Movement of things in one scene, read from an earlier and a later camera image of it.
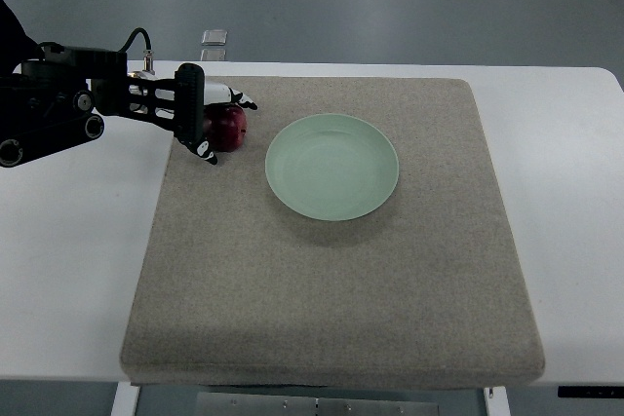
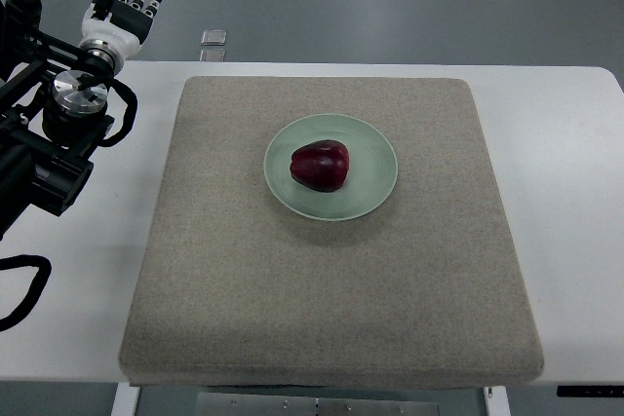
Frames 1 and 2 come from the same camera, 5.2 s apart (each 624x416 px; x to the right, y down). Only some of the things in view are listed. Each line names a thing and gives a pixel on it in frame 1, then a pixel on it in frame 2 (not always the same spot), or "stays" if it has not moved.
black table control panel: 591,392 stays
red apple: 224,127 to 321,165
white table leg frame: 126,399 stays
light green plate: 331,167 stays
